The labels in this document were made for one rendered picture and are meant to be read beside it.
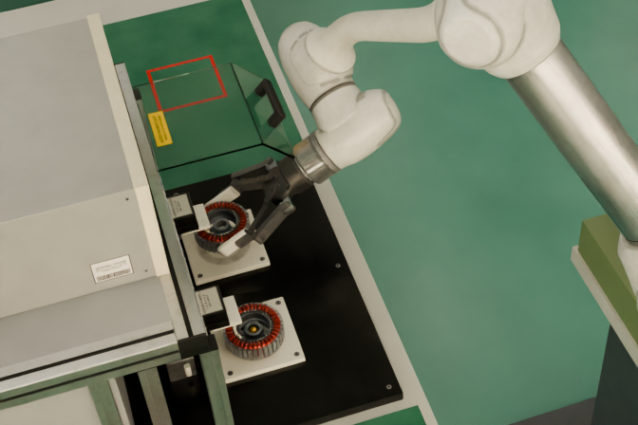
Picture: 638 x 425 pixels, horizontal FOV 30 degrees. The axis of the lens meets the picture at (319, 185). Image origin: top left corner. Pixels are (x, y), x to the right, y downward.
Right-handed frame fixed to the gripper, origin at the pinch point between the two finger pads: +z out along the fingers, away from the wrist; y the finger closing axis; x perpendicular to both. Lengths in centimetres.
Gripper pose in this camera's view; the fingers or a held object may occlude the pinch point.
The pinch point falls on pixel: (222, 225)
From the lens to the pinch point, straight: 233.9
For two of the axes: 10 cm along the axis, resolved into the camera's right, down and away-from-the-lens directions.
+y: -2.8, -6.8, 6.8
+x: -5.4, -4.7, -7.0
